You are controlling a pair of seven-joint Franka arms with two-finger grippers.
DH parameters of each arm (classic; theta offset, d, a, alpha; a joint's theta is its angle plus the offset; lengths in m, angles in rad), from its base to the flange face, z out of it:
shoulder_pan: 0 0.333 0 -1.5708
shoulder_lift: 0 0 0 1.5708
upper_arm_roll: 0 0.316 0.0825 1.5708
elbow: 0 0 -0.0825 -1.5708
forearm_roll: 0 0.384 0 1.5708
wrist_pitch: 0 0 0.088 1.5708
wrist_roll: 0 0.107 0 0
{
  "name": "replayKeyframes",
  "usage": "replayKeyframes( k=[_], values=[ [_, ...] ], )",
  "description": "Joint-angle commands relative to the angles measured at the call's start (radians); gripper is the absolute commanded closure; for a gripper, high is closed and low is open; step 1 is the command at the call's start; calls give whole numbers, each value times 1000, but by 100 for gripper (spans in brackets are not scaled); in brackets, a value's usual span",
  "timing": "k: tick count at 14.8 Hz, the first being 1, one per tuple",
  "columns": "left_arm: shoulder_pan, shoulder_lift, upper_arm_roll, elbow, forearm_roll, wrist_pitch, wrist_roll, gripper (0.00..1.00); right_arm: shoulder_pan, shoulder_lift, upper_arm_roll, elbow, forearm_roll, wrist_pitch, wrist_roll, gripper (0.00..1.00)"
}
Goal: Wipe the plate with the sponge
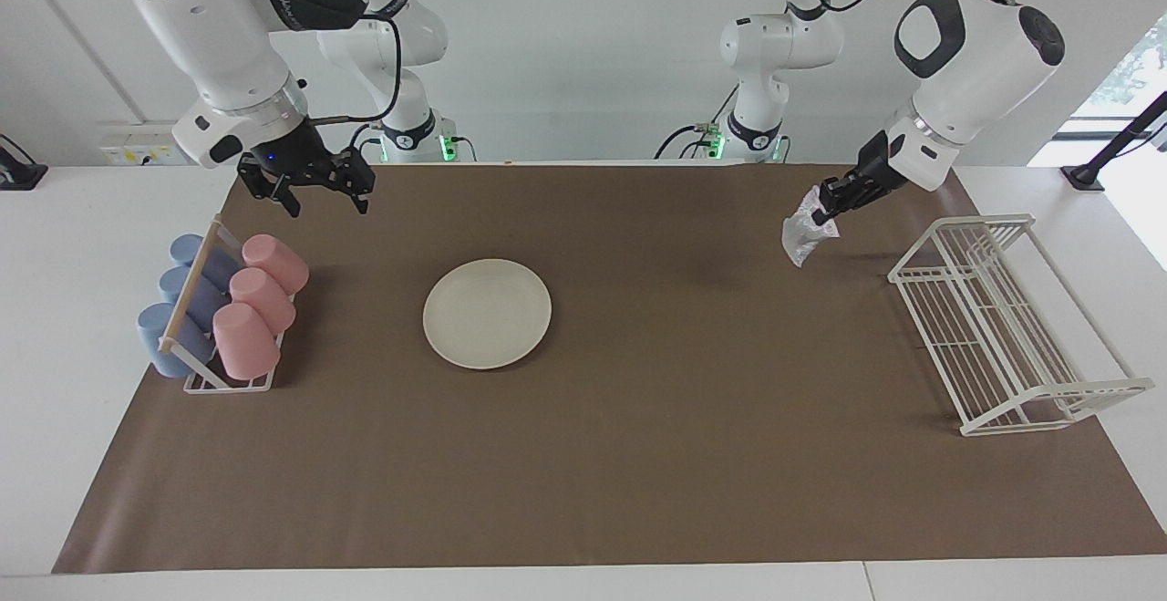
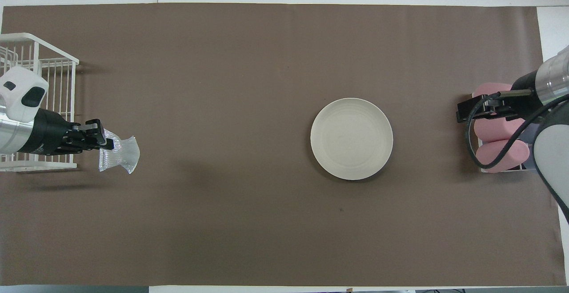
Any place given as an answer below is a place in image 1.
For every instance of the black table clamp mount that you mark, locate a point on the black table clamp mount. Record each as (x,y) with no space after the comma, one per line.
(23,177)

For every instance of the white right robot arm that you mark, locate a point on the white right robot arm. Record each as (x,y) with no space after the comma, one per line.
(210,26)

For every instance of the white wall power outlet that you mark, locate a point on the white wall power outlet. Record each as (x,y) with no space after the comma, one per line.
(146,145)

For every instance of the cream round plate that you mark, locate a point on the cream round plate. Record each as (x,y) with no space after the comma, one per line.
(488,314)

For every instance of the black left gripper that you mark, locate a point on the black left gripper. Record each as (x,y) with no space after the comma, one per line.
(877,172)

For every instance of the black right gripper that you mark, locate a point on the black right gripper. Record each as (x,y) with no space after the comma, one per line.
(292,159)

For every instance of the blue plastic cup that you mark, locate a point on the blue plastic cup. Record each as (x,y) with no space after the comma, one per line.
(175,284)
(219,265)
(155,336)

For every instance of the brown table mat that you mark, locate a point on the brown table mat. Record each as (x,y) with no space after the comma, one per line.
(684,400)

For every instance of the silver mesh sponge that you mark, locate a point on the silver mesh sponge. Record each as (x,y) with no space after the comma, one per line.
(802,236)

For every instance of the pink plastic cup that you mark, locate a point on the pink plastic cup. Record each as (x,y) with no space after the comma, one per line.
(276,262)
(244,341)
(263,298)

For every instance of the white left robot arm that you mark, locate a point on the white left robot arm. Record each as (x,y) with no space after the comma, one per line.
(985,63)

